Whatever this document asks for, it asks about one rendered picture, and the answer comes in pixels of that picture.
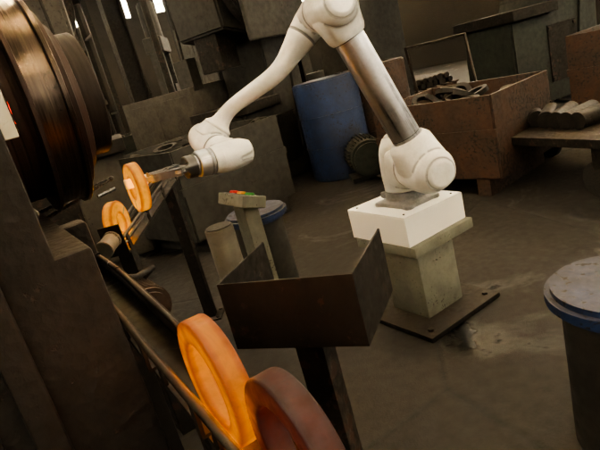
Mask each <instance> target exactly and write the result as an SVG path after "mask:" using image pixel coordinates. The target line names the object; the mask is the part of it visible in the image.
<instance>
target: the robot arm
mask: <svg viewBox="0 0 600 450"><path fill-rule="evenodd" d="M363 29H364V20H363V16H362V12H361V9H360V5H359V0H304V1H303V2H302V4H301V6H300V7H299V9H298V11H297V12H296V15H295V17H294V19H293V20H292V22H291V25H290V27H289V28H288V30H287V34H286V36H285V39H284V42H283V44H282V47H281V48H280V50H279V54H278V56H277V57H276V59H275V61H274V62H273V63H272V65H271V66H270V67H269V68H268V69H267V70H266V71H265V72H264V73H262V74H261V75H260V76H259V77H257V78H256V79H254V80H253V81H252V82H251V83H249V84H248V85H247V86H245V87H244V88H243V89H241V90H240V91H239V92H237V93H236V94H235V95H234V96H233V97H231V98H230V100H228V101H227V102H226V103H225V104H224V105H223V106H222V107H221V108H220V110H219V111H218V112H217V113H216V114H214V116H213V117H211V118H206V119H205V120H204V121H203V122H201V123H198V124H196V125H195V126H194V127H192V129H191V130H190V131H189V133H188V141H189V144H190V145H191V147H192V148H193V149H194V150H195V152H193V153H192V154H190V155H186V156H183V157H181V159H180V165H179V164H173V165H172V166H169V167H165V168H163V169H160V170H158V171H153V172H149V173H148V172H147V173H146V174H144V175H145V177H146V181H147V184H148V185H149V183H152V182H153V183H155V182H157V181H160V180H164V179H172V178H175V177H181V176H183V175H185V177H186V178H188V179H192V178H195V177H204V176H209V175H213V174H215V173H225V172H230V171H235V170H237V169H240V168H242V167H244V166H246V165H248V164H249V163H250V162H251V161H252V160H253V159H254V149H253V146H252V144H251V143H250V141H249V140H247V139H243V138H232V137H229V135H230V133H229V125H230V122H231V121H232V119H233V118H234V116H235V115H236V114H237V113H238V112H239V111H241V110H242V109H243V108H245V107H246V106H248V105H249V104H251V103H252V102H253V101H254V100H256V99H257V98H259V97H260V96H262V95H264V94H265V93H267V92H268V91H270V90H271V89H273V88H274V87H276V86H277V85H278V84H279V83H280V82H281V81H282V80H283V79H284V78H285V77H286V76H287V75H288V74H289V73H290V72H291V71H292V70H293V69H294V68H295V66H296V65H297V64H298V63H299V62H300V60H301V59H302V58H303V57H304V56H305V55H306V53H307V52H308V51H309V50H310V49H311V48H312V47H313V46H314V44H315V43H316V42H317V40H318V39H319V38H320V37H322V38H323V39H324V40H325V42H326V43H327V44H328V45H329V46H331V47H333V48H336V49H337V51H338V53H339V54H340V56H341V58H342V59H343V61H344V63H345V64H346V67H347V68H348V70H349V71H350V72H351V74H352V76H353V78H354V80H355V82H356V83H357V85H358V87H359V88H360V89H361V91H362V93H363V95H364V96H365V98H366V100H367V101H368V103H369V105H370V106H371V109H372V110H373V111H374V113H375V115H376V116H377V118H378V120H379V122H380V124H381V125H382V127H383V129H384V130H385V131H386V133H387V134H386V135H385V136H384V137H383V138H382V139H381V141H380V145H379V167H380V172H381V177H382V181H383V184H384V188H385V191H383V192H381V193H380V196H381V197H382V198H385V199H383V200H380V201H378V202H377V203H376V204H375V205H376V207H387V208H395V209H402V210H405V211H410V210H412V209H413V208H415V207H416V206H418V205H421V204H424V203H426V202H428V201H429V200H431V199H434V198H437V197H439V193H438V192H439V191H441V190H442V189H444V188H446V187H447V186H448V185H449V184H450V183H452V181H453V180H454V177H455V173H456V168H455V163H454V159H453V157H452V155H450V154H449V153H448V152H447V151H446V150H445V148H444V147H442V146H441V144H440V143H439V142H438V141H437V140H436V138H435V137H434V136H433V134H432V133H431V132H430V131H429V130H427V129H424V128H419V126H418V125H417V123H416V121H415V119H414V118H413V116H412V114H411V113H410V111H409V109H408V107H407V106H406V104H405V102H404V99H403V98H402V97H401V95H400V93H399V92H398V90H397V88H396V86H395V84H394V82H393V80H392V79H391V78H390V76H389V74H388V72H387V70H386V68H385V67H384V65H383V63H382V61H381V60H380V58H379V56H378V54H377V53H376V51H375V49H374V47H373V46H372V44H371V42H370V40H369V39H368V37H367V35H366V34H365V32H364V30H363ZM183 173H184V174H183Z"/></svg>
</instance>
